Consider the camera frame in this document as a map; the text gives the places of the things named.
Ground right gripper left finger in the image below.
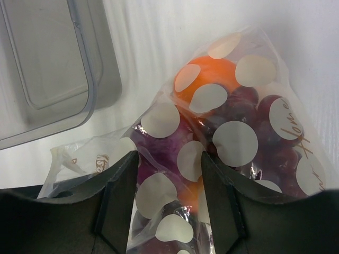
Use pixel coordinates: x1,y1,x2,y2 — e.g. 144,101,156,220
1,151,138,253

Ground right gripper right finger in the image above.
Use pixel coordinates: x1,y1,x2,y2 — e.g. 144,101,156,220
201,152,338,253

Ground fake purple onion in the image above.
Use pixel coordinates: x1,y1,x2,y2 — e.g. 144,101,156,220
130,116,193,185

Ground clear zip top bag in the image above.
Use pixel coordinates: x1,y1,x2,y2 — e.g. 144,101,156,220
38,28,338,253

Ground fake purple grapes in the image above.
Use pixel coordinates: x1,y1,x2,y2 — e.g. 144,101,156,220
203,86,307,198

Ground fake orange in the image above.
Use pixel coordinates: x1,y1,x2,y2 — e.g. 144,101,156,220
173,56,240,115

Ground grey transparent plastic container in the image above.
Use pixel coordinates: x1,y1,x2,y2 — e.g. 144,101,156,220
1,1,122,149

